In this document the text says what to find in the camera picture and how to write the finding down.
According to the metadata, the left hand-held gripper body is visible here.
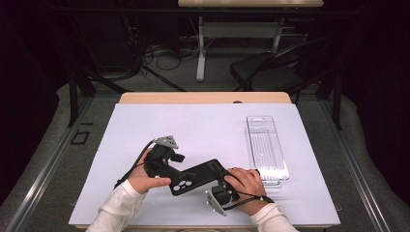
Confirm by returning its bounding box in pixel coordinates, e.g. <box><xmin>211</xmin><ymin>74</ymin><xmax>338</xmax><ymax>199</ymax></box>
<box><xmin>143</xmin><ymin>134</ymin><xmax>179</xmax><ymax>179</ymax></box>

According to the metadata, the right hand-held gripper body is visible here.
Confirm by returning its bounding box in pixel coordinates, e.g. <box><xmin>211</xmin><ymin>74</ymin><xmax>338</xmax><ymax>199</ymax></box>
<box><xmin>206</xmin><ymin>181</ymin><xmax>241</xmax><ymax>218</ymax></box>

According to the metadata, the black phone case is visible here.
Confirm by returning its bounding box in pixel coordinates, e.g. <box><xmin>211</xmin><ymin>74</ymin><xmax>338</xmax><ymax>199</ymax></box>
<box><xmin>169</xmin><ymin>159</ymin><xmax>230</xmax><ymax>197</ymax></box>

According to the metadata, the clear plastic packaging box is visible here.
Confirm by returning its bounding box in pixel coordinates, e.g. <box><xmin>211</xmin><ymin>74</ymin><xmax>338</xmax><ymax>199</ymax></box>
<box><xmin>246</xmin><ymin>115</ymin><xmax>290</xmax><ymax>189</ymax></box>

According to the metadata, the person's left hand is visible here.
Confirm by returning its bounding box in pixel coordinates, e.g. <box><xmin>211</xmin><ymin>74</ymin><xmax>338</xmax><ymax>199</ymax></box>
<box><xmin>128</xmin><ymin>149</ymin><xmax>172</xmax><ymax>195</ymax></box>

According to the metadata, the person's right hand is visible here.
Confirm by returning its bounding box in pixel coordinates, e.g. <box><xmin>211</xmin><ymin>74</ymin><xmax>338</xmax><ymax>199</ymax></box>
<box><xmin>223</xmin><ymin>166</ymin><xmax>276</xmax><ymax>217</ymax></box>

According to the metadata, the white board table cover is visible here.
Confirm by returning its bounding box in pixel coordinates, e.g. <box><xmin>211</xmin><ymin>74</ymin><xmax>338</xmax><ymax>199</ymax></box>
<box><xmin>68</xmin><ymin>102</ymin><xmax>341</xmax><ymax>226</ymax></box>

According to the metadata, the black metal stand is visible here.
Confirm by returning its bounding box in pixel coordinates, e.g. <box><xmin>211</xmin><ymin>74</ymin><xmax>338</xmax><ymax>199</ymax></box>
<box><xmin>315</xmin><ymin>67</ymin><xmax>343</xmax><ymax>131</ymax></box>
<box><xmin>67</xmin><ymin>62</ymin><xmax>132</xmax><ymax>128</ymax></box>

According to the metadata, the black folding chair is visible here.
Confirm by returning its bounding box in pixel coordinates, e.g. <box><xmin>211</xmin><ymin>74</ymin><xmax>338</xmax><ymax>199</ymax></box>
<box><xmin>229</xmin><ymin>38</ymin><xmax>327</xmax><ymax>95</ymax></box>

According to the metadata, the desk with white legs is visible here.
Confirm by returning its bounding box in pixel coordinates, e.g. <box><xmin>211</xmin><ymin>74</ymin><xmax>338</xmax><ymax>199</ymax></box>
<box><xmin>177</xmin><ymin>0</ymin><xmax>325</xmax><ymax>82</ymax></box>

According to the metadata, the right hand-held gripper black cable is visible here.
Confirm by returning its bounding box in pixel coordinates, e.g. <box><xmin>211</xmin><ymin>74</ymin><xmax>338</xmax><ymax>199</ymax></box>
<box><xmin>223</xmin><ymin>191</ymin><xmax>276</xmax><ymax>212</ymax></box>

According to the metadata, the hand-held gripper black cable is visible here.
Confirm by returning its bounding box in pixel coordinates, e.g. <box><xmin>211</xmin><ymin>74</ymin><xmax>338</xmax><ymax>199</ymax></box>
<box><xmin>113</xmin><ymin>139</ymin><xmax>156</xmax><ymax>190</ymax></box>
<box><xmin>223</xmin><ymin>191</ymin><xmax>276</xmax><ymax>212</ymax></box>

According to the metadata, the left hand-held gripper black cable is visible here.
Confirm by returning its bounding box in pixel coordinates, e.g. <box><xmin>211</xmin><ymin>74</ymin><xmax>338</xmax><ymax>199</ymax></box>
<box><xmin>113</xmin><ymin>139</ymin><xmax>156</xmax><ymax>190</ymax></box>

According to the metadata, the bundle of floor cables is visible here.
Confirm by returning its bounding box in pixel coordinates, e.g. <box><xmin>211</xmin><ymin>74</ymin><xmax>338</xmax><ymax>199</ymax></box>
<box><xmin>129</xmin><ymin>33</ymin><xmax>209</xmax><ymax>78</ymax></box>

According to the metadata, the aluminium floor rail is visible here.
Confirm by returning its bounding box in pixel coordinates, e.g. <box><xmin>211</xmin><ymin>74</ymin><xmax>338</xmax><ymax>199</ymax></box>
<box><xmin>318</xmin><ymin>100</ymin><xmax>392</xmax><ymax>232</ymax></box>
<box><xmin>5</xmin><ymin>96</ymin><xmax>95</xmax><ymax>232</ymax></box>

